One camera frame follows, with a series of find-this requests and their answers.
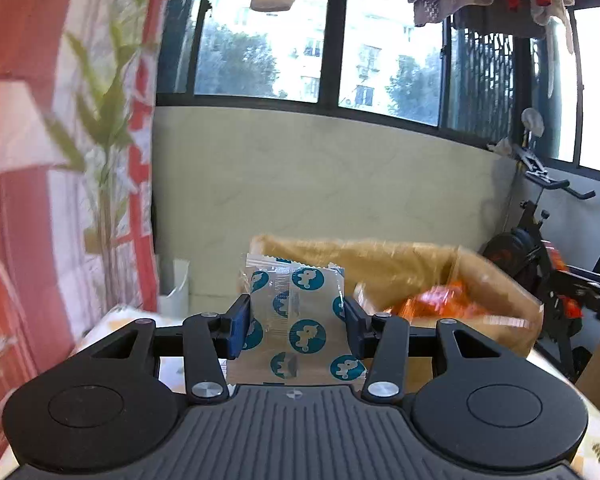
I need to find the black-framed window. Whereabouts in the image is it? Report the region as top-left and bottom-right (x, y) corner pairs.
(157, 0), (600, 181)

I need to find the white bin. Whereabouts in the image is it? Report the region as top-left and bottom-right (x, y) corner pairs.
(158, 258), (191, 314)

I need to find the red printed curtain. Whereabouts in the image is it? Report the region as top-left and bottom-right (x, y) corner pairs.
(0, 0), (178, 480)

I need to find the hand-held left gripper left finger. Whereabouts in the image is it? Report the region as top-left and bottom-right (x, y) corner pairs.
(91, 294), (252, 405)

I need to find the orange snack packet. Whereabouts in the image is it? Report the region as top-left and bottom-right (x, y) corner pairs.
(382, 282), (470, 323)

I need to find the plastic-lined cardboard box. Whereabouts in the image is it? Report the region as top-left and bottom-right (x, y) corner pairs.
(250, 234), (545, 392)

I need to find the black exercise bike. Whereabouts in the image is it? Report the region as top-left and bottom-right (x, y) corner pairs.
(480, 137), (600, 386)

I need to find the black wire grid panel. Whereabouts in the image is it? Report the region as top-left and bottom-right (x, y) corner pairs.
(450, 27), (517, 133)

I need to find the white rag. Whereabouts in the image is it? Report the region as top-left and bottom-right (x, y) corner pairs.
(522, 107), (546, 137)
(487, 137), (517, 157)

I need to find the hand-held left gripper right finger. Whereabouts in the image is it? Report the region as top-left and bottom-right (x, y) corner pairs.
(344, 297), (526, 405)

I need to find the white blue-dotted snack packet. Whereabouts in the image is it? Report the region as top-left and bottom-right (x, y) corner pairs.
(227, 254), (368, 387)

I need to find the checked floral tablecloth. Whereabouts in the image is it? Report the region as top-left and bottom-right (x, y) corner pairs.
(0, 305), (600, 480)

